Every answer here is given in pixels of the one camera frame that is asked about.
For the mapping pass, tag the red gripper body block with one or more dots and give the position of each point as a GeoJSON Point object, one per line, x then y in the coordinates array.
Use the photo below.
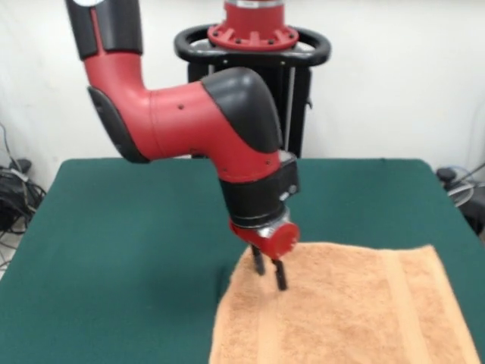
{"type": "Point", "coordinates": [276, 239]}

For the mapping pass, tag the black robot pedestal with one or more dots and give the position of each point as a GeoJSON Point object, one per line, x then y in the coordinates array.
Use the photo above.
{"type": "Point", "coordinates": [314, 49]}

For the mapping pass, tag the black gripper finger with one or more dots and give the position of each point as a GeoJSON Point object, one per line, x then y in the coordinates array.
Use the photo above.
{"type": "Point", "coordinates": [280, 276]}
{"type": "Point", "coordinates": [258, 261]}

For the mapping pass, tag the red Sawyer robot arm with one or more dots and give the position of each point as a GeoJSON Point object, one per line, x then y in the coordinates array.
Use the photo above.
{"type": "Point", "coordinates": [182, 121]}

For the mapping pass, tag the dark green table cloth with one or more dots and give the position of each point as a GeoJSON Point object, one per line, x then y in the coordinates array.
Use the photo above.
{"type": "Point", "coordinates": [94, 265]}

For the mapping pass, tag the orange-brown terry towel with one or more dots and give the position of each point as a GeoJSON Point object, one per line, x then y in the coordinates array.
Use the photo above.
{"type": "Point", "coordinates": [333, 311]}

